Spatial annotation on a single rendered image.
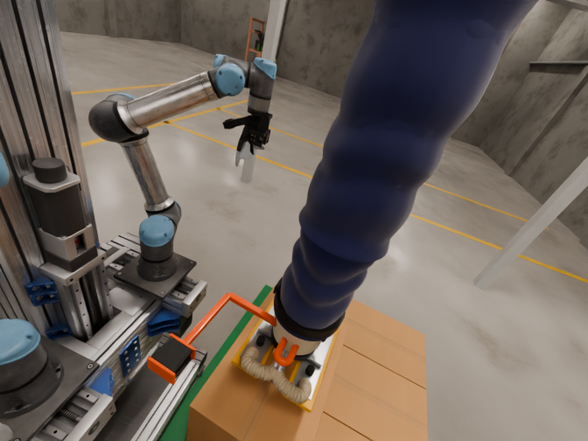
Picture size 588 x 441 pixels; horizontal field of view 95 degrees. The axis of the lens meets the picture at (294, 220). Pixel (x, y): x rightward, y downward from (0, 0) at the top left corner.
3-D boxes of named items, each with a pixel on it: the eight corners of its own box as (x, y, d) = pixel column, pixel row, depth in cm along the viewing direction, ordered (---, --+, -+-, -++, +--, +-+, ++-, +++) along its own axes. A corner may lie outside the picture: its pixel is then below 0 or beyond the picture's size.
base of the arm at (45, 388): (-32, 401, 66) (-50, 382, 61) (34, 347, 79) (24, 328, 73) (18, 429, 65) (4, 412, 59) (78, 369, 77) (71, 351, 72)
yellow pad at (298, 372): (310, 414, 82) (314, 407, 79) (281, 395, 84) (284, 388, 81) (339, 329, 110) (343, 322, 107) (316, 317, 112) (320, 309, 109)
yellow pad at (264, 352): (256, 380, 86) (259, 372, 83) (230, 363, 88) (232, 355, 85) (297, 306, 113) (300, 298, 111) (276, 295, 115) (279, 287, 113)
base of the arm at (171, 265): (128, 272, 107) (125, 254, 102) (155, 250, 120) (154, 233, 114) (161, 287, 106) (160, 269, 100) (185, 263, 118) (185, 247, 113)
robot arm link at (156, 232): (136, 260, 101) (133, 232, 94) (145, 236, 112) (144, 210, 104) (170, 262, 104) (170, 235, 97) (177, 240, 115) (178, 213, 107)
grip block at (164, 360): (172, 385, 70) (173, 376, 67) (147, 367, 71) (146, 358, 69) (195, 358, 76) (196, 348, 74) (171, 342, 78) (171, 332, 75)
